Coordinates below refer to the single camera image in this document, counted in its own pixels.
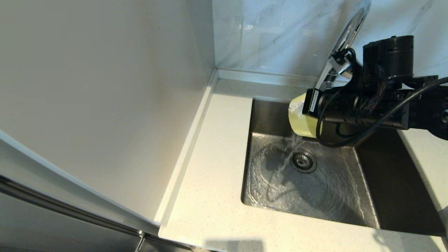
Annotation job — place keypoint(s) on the yellow bowl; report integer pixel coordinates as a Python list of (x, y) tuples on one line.
[(302, 122)]

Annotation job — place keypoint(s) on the tall white cabinet side panel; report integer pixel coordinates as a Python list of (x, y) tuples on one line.
[(98, 98)]

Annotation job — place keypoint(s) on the running water stream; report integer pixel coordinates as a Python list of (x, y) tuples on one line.
[(322, 79)]

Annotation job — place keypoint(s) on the large stainless steel appliance door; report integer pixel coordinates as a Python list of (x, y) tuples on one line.
[(52, 227)]

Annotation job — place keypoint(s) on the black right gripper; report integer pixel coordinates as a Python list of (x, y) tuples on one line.
[(336, 105)]

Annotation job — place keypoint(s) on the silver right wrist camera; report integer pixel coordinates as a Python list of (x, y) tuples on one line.
[(341, 66)]

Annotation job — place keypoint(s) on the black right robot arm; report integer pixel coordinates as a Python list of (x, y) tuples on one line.
[(395, 70)]

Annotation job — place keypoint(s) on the stainless steel sink basin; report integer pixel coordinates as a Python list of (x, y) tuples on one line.
[(315, 196)]

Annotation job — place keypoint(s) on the chrome gooseneck faucet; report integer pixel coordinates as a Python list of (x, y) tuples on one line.
[(353, 24)]

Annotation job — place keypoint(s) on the round metal drain strainer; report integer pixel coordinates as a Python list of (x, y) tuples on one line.
[(303, 161)]

